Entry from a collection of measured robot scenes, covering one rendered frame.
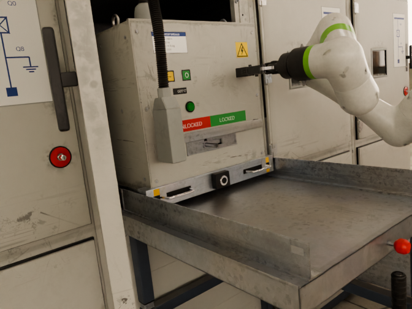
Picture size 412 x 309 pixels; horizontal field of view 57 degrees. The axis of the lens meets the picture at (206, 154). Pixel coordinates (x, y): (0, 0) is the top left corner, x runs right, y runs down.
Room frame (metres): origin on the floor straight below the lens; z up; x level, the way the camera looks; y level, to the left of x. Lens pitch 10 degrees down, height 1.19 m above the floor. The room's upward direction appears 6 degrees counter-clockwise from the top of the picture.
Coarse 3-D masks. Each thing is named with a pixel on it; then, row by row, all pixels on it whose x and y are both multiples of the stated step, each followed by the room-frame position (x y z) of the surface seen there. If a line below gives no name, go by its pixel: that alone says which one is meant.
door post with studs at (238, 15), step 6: (234, 0) 1.48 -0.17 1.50; (240, 0) 1.49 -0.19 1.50; (246, 0) 1.52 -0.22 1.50; (234, 6) 1.48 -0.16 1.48; (240, 6) 1.49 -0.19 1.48; (246, 6) 1.51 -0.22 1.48; (234, 12) 1.48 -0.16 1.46; (240, 12) 1.49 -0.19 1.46; (246, 12) 1.51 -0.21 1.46; (234, 18) 1.51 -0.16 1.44; (240, 18) 1.49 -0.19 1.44; (246, 18) 1.51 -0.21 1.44
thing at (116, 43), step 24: (120, 24) 1.09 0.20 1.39; (240, 24) 1.31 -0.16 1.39; (120, 48) 1.10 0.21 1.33; (120, 72) 1.12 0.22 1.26; (120, 96) 1.14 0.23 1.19; (120, 120) 1.15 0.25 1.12; (120, 144) 1.17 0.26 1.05; (144, 144) 1.06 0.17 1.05; (264, 144) 1.36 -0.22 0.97; (120, 168) 1.19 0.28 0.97; (144, 168) 1.07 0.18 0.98
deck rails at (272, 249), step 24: (288, 168) 1.32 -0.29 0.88; (312, 168) 1.24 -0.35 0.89; (336, 168) 1.17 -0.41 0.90; (360, 168) 1.10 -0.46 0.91; (384, 168) 1.05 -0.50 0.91; (384, 192) 1.02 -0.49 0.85; (408, 192) 1.00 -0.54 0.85; (144, 216) 1.03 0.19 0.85; (168, 216) 0.93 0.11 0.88; (192, 216) 0.85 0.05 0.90; (216, 216) 0.78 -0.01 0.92; (216, 240) 0.79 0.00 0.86; (240, 240) 0.73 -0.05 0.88; (264, 240) 0.67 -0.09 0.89; (288, 240) 0.63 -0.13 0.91; (264, 264) 0.67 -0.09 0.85; (288, 264) 0.63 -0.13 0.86
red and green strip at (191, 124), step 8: (232, 112) 1.27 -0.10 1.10; (240, 112) 1.29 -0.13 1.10; (184, 120) 1.14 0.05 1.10; (192, 120) 1.16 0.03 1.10; (200, 120) 1.18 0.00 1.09; (208, 120) 1.20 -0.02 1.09; (216, 120) 1.22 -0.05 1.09; (224, 120) 1.24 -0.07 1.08; (232, 120) 1.26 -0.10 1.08; (240, 120) 1.29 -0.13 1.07; (184, 128) 1.14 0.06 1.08; (192, 128) 1.16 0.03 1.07; (200, 128) 1.18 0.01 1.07
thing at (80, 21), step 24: (72, 0) 0.50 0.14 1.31; (72, 24) 0.50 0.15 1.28; (48, 48) 0.52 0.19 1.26; (72, 48) 0.50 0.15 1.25; (96, 48) 0.50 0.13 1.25; (72, 72) 0.53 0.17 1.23; (96, 72) 0.50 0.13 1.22; (96, 96) 0.50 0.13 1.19; (96, 120) 0.50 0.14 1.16; (96, 144) 0.50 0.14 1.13; (96, 168) 0.50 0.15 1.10; (96, 192) 0.50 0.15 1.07; (120, 216) 0.50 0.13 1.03; (120, 240) 0.50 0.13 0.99; (120, 264) 0.50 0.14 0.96; (120, 288) 0.50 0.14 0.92
